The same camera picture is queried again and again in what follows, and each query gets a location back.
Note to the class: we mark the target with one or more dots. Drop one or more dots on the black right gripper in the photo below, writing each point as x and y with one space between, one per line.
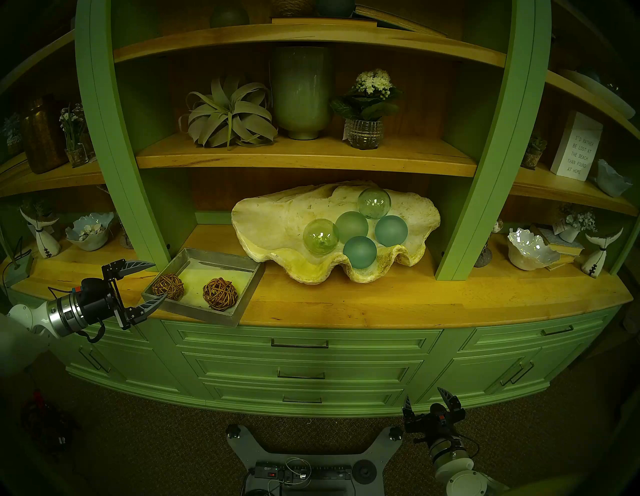
432 422

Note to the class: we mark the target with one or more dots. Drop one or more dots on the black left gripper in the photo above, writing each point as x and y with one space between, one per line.
97 302

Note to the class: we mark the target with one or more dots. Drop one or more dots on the brown wicker ball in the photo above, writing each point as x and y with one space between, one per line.
220 294
168 286

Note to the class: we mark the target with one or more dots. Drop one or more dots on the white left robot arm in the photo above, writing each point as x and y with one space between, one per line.
25 317

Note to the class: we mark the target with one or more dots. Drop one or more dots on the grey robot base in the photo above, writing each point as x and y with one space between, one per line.
380 450

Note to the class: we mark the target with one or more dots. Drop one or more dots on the scalloped bowl with seashells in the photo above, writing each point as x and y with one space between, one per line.
90 232

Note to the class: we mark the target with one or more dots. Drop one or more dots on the giant clam shell bowl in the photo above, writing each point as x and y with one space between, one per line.
280 225

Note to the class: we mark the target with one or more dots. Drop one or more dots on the white scalloped shell bowl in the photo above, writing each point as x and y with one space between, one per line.
530 250

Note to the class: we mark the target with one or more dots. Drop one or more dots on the pale blue wavy bowl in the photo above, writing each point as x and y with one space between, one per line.
612 181

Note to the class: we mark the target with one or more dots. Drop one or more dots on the black base knob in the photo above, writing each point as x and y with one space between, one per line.
395 433
233 431

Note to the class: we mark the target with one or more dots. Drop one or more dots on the small dark stand ornament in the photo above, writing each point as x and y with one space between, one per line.
126 239

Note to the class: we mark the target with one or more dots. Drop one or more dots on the grey square tray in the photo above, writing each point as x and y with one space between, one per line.
205 272

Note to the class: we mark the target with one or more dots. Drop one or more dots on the black round base disc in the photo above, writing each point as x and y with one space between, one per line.
364 471

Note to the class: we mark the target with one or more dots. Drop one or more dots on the white whale tail figurine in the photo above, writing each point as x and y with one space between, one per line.
596 257
46 240

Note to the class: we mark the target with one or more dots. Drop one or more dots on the black power strip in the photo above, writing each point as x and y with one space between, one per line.
320 471

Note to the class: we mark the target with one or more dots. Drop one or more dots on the green wooden shelf cabinet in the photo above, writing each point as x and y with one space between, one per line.
350 305

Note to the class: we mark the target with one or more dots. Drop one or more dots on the dark red floor object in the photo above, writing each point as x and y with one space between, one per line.
37 405

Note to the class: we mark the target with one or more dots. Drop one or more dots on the small flowers in glass vase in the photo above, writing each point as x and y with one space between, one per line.
76 140

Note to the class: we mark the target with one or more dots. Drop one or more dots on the frosted teal glass ball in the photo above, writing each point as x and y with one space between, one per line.
351 225
360 252
391 230

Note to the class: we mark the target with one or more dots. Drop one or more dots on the brown glass vase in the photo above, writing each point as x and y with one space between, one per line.
44 137

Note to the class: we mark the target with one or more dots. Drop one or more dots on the clear yellowish glass ball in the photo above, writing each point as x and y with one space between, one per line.
320 236

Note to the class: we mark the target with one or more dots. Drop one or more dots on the grey-green air plant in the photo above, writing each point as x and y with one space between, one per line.
230 115

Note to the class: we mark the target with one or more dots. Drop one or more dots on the dark small shelf ornament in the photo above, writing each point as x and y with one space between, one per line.
12 135

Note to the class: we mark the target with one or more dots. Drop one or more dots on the stack of old books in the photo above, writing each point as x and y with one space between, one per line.
567 247

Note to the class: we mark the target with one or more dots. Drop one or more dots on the clear green glass ball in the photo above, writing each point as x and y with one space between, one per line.
374 202

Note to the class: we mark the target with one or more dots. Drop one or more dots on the tall green ceramic vase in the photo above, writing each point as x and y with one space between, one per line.
302 90

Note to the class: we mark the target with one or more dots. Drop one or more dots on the small dark potted plant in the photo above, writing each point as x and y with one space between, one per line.
533 155

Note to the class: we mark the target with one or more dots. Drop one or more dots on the dark green sphere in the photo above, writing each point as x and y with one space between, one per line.
229 17

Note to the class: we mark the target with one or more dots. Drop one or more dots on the white flowers in glass pot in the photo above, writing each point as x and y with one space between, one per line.
367 107

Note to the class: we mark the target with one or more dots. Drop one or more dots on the white text sign block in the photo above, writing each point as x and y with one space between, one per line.
575 147

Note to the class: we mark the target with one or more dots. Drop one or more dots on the woven basket vase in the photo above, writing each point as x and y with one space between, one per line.
292 7

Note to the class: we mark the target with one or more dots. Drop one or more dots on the dark teal vase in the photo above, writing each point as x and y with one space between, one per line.
334 7

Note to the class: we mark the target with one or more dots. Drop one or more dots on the large pale plate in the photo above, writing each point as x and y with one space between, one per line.
600 92

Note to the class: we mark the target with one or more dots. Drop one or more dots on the slanted old book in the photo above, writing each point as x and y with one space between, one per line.
395 21

